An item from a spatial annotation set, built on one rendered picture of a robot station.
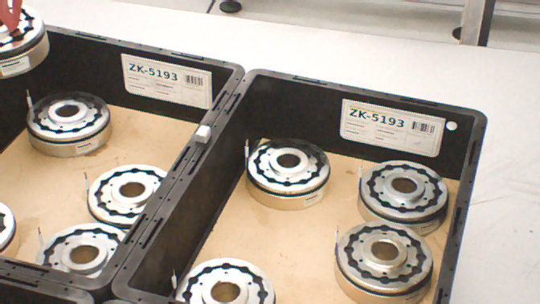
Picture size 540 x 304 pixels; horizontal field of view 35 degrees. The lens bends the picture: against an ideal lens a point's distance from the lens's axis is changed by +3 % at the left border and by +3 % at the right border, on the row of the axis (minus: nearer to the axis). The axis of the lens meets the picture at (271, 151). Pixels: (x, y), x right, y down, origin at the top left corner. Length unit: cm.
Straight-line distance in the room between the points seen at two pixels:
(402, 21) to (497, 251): 193
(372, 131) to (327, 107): 6
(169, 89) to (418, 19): 202
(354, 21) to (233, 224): 209
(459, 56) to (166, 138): 64
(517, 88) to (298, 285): 69
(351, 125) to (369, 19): 199
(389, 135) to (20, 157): 47
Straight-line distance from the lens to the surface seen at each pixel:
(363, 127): 105
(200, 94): 110
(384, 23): 301
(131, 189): 100
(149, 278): 85
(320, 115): 106
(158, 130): 112
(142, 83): 113
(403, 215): 96
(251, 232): 97
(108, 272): 81
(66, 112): 114
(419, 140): 104
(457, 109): 102
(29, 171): 109
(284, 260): 94
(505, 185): 128
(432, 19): 306
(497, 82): 150
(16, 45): 91
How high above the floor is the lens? 152
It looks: 39 degrees down
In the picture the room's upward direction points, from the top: 1 degrees clockwise
